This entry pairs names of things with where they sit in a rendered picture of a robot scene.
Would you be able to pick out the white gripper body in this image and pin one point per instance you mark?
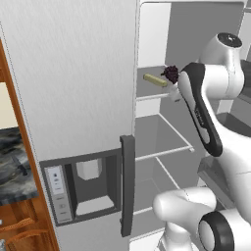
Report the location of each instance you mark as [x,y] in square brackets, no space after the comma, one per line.
[175,94]

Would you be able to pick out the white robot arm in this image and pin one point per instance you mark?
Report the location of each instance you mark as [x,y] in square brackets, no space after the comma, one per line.
[228,153]

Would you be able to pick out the yellow butter stick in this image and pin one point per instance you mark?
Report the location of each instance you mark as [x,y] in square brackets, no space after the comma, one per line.
[155,80]

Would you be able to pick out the glass fridge shelf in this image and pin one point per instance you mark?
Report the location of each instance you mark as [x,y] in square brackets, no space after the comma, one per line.
[157,134]
[153,186]
[148,90]

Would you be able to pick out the grey fridge body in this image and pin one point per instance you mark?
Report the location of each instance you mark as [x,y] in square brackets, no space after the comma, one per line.
[183,36]

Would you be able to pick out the grey fridge door with dispenser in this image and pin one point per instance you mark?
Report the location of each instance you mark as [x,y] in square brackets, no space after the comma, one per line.
[72,81]

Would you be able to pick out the dark butter knife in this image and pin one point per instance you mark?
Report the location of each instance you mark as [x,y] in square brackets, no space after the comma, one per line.
[19,165]

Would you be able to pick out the dark purple grape bunch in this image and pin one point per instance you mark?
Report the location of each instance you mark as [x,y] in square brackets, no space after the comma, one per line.
[170,73]

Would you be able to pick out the brown wooden cabinet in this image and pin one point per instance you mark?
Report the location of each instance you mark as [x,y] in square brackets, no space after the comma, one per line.
[39,209]

